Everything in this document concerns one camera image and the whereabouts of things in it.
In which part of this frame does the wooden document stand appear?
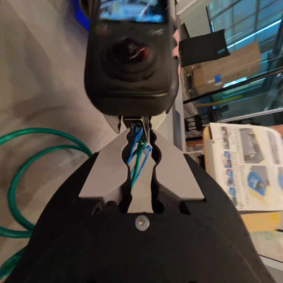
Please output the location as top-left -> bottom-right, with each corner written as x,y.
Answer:
203,124 -> 283,232

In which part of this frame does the cardboard box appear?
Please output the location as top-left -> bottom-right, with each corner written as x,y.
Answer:
186,41 -> 262,94

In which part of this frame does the dark desk cable flap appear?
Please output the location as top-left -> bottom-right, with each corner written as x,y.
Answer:
172,106 -> 184,153

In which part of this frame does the black ethernet switch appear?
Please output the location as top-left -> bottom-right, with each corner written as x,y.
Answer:
122,118 -> 151,143

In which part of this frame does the blue ethernet cable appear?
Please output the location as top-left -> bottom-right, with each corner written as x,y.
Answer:
126,124 -> 153,184

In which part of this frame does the black equipment cart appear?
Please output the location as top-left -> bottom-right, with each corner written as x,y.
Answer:
185,106 -> 229,133

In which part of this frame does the black office chair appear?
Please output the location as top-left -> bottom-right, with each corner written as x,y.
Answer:
179,29 -> 231,67

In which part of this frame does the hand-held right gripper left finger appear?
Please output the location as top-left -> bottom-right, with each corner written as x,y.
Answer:
78,129 -> 133,214

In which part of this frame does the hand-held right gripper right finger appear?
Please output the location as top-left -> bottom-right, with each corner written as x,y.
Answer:
151,129 -> 205,214

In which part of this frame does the blue plastic bin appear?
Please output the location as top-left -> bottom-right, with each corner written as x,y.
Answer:
71,0 -> 91,31

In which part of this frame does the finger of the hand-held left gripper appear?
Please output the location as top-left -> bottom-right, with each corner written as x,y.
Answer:
146,114 -> 167,131
104,114 -> 123,134

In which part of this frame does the printed instruction sheet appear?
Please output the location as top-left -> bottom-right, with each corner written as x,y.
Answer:
209,123 -> 283,211

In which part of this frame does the green ethernet cable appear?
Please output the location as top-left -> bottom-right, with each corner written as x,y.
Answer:
0,128 -> 147,279

